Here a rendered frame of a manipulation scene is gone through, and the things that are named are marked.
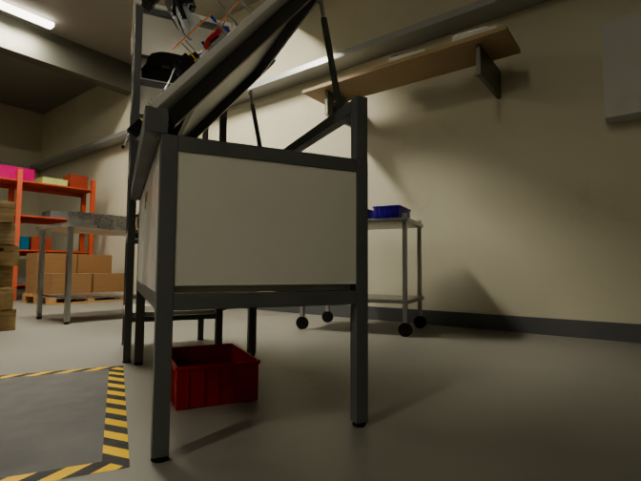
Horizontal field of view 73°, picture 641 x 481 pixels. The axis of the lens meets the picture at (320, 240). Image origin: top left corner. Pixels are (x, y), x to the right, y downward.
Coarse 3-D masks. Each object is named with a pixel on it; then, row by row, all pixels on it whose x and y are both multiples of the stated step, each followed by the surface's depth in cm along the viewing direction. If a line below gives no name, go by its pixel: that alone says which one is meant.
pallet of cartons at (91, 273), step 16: (32, 256) 563; (48, 256) 566; (64, 256) 583; (80, 256) 602; (96, 256) 621; (112, 256) 640; (32, 272) 561; (48, 272) 565; (64, 272) 582; (80, 272) 601; (96, 272) 620; (32, 288) 558; (48, 288) 540; (64, 288) 547; (80, 288) 565; (96, 288) 583; (112, 288) 602; (48, 304) 531
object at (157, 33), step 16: (144, 16) 234; (160, 16) 230; (144, 32) 250; (160, 32) 250; (176, 32) 250; (192, 32) 250; (208, 32) 250; (144, 48) 268; (160, 48) 267; (176, 48) 267; (144, 80) 223; (144, 96) 246; (224, 112) 239; (208, 128) 290; (224, 128) 239; (128, 176) 267; (128, 192) 266; (128, 208) 266; (128, 224) 215; (128, 240) 215; (128, 256) 214; (128, 272) 214; (128, 288) 213; (128, 304) 213; (128, 320) 213; (176, 320) 223; (128, 336) 212; (128, 352) 212
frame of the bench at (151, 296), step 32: (160, 160) 107; (288, 160) 121; (320, 160) 126; (352, 160) 130; (160, 192) 106; (160, 224) 106; (160, 256) 105; (160, 288) 105; (352, 288) 131; (160, 320) 104; (256, 320) 231; (352, 320) 130; (160, 352) 104; (352, 352) 129; (160, 384) 104; (352, 384) 129; (160, 416) 103; (352, 416) 128; (160, 448) 103
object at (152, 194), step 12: (156, 156) 120; (156, 168) 118; (156, 180) 117; (156, 192) 115; (156, 204) 114; (156, 216) 113; (156, 228) 111; (156, 240) 110; (144, 264) 156; (144, 276) 154
